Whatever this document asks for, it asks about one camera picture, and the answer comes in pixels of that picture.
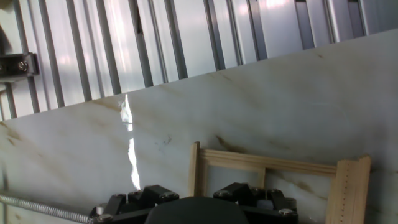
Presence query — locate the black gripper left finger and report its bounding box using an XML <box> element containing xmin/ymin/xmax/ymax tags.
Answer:
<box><xmin>90</xmin><ymin>184</ymin><xmax>180</xmax><ymax>224</ymax></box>

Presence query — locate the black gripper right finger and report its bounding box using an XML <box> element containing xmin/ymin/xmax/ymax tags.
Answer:
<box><xmin>213</xmin><ymin>182</ymin><xmax>300</xmax><ymax>224</ymax></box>

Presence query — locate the wooden sliding window sash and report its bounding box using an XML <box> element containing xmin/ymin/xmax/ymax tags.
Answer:
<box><xmin>203</xmin><ymin>162</ymin><xmax>267</xmax><ymax>191</ymax></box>

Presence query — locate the marble pattern board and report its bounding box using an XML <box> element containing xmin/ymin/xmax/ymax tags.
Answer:
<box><xmin>0</xmin><ymin>28</ymin><xmax>398</xmax><ymax>224</ymax></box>

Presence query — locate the silver flexible metal conduit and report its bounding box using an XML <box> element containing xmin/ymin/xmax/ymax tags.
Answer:
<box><xmin>0</xmin><ymin>193</ymin><xmax>103</xmax><ymax>224</ymax></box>

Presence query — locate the wooden window frame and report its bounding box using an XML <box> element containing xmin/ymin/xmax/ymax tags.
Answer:
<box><xmin>187</xmin><ymin>141</ymin><xmax>373</xmax><ymax>224</ymax></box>

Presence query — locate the black metal bracket with screw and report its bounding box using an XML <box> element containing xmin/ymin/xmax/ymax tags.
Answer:
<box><xmin>0</xmin><ymin>52</ymin><xmax>40</xmax><ymax>83</ymax></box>

